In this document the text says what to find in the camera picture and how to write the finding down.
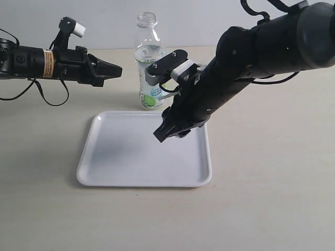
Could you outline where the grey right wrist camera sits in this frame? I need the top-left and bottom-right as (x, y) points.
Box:
(144, 49), (200, 86)

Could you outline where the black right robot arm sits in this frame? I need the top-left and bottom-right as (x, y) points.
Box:
(146, 1), (334, 142)

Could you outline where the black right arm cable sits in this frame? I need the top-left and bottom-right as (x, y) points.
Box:
(157, 0), (302, 102)

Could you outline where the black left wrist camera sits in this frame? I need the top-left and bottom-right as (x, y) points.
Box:
(49, 17), (86, 50)

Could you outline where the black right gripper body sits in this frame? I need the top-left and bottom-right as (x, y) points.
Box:
(161, 66), (251, 131)

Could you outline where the clear plastic drink bottle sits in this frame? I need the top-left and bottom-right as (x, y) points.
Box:
(133, 12), (167, 110)

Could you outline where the white rectangular plastic tray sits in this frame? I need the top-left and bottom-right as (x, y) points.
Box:
(76, 111), (212, 188)

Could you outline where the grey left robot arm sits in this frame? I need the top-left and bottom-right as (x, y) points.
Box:
(1, 39), (122, 87)

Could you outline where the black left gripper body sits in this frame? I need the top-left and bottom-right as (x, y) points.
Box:
(41, 47), (95, 82)

